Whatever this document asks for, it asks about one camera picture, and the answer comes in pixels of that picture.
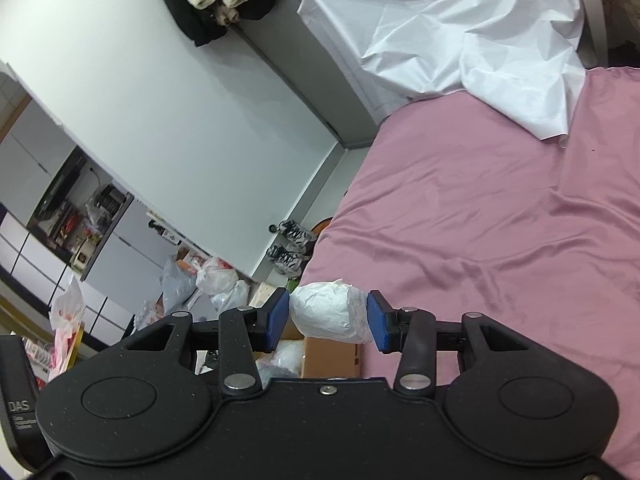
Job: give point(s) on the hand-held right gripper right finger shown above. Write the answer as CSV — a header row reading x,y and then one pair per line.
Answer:
x,y
380,320

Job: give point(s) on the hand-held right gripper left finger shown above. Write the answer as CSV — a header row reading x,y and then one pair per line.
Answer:
x,y
277,320

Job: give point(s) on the white bundle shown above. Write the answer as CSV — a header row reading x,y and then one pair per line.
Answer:
x,y
325,312

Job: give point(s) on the cardboard box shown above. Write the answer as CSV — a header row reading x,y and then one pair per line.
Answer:
x,y
330,357

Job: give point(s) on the crumpled clear plastic bag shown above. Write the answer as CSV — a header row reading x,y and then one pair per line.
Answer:
x,y
280,360

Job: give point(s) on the black and white sneaker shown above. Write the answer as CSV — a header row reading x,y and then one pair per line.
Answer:
x,y
286,259
296,234

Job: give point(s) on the white and red plastic bag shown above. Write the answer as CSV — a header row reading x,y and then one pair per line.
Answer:
x,y
216,275

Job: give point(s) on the tall white red plastic bag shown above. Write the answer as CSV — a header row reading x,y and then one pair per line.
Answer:
x,y
66,325

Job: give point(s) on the grey plastic bag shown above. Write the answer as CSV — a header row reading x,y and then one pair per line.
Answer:
x,y
177,285

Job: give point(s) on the pink bed sheet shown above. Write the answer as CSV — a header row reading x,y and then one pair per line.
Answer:
x,y
475,210

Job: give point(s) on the white cabinet with dark niche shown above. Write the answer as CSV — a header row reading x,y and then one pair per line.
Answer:
x,y
125,245

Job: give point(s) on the white crumpled cloth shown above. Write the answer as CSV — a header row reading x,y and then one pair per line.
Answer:
x,y
425,25

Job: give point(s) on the black hanging coat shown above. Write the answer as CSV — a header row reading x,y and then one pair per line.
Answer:
x,y
175,10

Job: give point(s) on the grey metal bar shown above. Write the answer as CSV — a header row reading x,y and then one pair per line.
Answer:
x,y
592,10

